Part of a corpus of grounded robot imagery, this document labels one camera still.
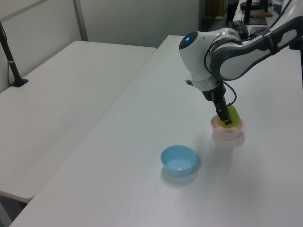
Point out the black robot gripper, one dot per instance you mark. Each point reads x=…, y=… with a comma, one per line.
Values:
x=210, y=91

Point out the green pear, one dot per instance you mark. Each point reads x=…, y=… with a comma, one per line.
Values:
x=234, y=117

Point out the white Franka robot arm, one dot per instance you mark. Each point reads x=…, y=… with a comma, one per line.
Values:
x=236, y=59

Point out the pink plastic bowl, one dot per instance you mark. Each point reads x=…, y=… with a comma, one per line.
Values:
x=228, y=133

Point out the blue plastic bowl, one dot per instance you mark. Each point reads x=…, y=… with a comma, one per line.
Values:
x=178, y=163

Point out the black monitor stand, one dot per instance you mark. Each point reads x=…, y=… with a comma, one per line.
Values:
x=248, y=11

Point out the white side table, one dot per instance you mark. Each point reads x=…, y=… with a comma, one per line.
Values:
x=59, y=99

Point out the black pole with base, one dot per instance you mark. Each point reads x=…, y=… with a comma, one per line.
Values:
x=11, y=66

